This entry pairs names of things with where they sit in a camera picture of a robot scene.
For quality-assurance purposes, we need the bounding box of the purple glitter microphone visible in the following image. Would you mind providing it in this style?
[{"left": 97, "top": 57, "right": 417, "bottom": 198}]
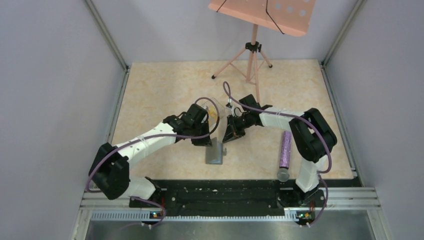
[{"left": 276, "top": 130, "right": 292, "bottom": 183}]

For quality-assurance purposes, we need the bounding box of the pink music stand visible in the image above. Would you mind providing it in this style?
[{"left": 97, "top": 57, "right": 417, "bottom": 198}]
[{"left": 208, "top": 0, "right": 317, "bottom": 115}]

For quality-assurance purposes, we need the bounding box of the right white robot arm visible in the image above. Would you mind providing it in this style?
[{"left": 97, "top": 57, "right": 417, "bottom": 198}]
[{"left": 222, "top": 94, "right": 338, "bottom": 206}]

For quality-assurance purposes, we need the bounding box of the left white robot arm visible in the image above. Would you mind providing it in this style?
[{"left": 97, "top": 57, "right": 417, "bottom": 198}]
[{"left": 85, "top": 103, "right": 212, "bottom": 207}]

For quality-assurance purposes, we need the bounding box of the clear plastic card box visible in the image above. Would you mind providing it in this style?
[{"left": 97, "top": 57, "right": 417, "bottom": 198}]
[{"left": 197, "top": 97, "right": 227, "bottom": 131}]

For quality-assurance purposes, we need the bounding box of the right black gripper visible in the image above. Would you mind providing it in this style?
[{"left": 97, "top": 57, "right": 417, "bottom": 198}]
[{"left": 223, "top": 112, "right": 253, "bottom": 144}]

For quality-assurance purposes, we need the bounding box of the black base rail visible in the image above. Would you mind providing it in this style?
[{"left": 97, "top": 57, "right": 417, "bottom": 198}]
[{"left": 97, "top": 179, "right": 362, "bottom": 220}]

